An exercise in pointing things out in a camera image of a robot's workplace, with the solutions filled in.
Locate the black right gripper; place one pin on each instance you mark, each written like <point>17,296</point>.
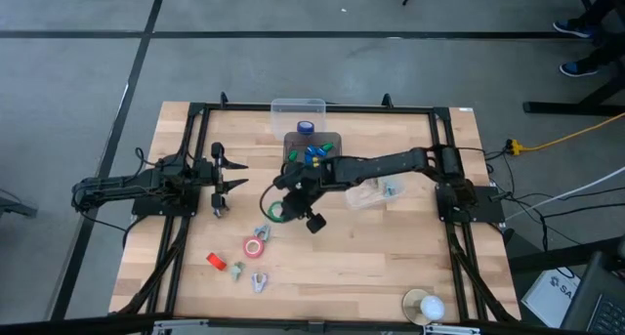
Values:
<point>300,186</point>

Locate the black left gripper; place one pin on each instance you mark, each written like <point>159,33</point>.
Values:
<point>218,176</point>

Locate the black desk foot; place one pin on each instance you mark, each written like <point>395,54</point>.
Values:
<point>552,259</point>

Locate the green tape roll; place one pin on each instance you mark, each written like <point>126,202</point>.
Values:
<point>270,212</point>

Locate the red block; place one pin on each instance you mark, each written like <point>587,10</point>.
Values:
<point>216,262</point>

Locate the smoky grey plastic bin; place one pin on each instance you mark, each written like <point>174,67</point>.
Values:
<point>293,142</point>

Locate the small green stapler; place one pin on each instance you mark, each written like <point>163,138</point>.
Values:
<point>328,147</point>
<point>293,155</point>

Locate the black aluminium table frame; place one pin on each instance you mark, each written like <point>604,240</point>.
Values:
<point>366,109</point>

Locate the black laptop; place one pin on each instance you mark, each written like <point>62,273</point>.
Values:
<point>600,301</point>

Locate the clear plastic bag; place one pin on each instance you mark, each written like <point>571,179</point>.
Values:
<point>361,198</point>

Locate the grey chair base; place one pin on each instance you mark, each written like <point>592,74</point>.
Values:
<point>17,208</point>

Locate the person's blue shoe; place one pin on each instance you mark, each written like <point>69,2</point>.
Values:
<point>578,70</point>
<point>571,29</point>

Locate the person's leg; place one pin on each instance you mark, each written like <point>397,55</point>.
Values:
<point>605,3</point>
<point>610,55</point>

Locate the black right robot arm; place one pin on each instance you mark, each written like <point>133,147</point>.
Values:
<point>381,165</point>

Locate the pale green staple remover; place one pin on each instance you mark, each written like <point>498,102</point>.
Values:
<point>237,270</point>

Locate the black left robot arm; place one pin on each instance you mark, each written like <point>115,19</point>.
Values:
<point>122,183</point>

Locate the clear plastic bin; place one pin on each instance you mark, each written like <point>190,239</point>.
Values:
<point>288,113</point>

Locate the brass lamp with white bulb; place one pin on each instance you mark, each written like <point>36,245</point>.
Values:
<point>432,308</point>

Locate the small blue stapler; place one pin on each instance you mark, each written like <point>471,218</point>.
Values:
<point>309,154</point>
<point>320,152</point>

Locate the silver metal bracket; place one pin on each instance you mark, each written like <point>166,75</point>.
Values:
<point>451,330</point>

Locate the blue tape roll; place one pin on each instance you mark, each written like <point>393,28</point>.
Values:
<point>305,130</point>

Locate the lavender staple remover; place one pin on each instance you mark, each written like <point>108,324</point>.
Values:
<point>259,276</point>

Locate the black desk base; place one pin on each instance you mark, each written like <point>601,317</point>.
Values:
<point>561,108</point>

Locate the pink tape roll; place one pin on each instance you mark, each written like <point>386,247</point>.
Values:
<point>245,247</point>

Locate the white printed box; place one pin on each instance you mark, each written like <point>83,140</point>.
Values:
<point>547,296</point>

